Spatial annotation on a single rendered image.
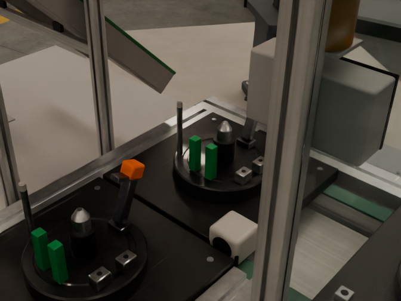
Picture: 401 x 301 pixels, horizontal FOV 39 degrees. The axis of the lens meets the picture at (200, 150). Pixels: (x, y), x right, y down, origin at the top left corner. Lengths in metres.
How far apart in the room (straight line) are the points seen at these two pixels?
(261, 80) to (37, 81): 0.87
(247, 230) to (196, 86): 0.64
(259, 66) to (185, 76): 0.81
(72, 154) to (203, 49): 0.53
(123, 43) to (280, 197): 0.45
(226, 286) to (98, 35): 0.38
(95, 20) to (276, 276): 0.43
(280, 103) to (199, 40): 1.05
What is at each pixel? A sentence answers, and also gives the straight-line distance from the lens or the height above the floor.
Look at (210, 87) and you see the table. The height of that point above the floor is 0.86.
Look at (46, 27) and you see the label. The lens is 0.91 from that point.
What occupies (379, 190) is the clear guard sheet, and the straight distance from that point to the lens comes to 0.46.
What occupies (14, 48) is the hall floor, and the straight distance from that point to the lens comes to 3.73.
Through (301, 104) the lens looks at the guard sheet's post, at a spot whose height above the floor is 1.22.
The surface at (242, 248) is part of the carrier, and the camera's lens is 0.67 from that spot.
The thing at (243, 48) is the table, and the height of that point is 0.86.
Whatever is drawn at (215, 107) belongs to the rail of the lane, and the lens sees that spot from 0.97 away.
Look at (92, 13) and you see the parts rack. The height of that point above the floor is 1.17.
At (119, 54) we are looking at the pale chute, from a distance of 0.88.
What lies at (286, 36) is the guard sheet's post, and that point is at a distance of 0.43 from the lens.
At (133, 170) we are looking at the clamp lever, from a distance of 0.63.
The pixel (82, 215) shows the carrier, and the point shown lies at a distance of 0.61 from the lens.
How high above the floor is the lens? 1.44
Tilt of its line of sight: 34 degrees down
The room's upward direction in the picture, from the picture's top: 1 degrees clockwise
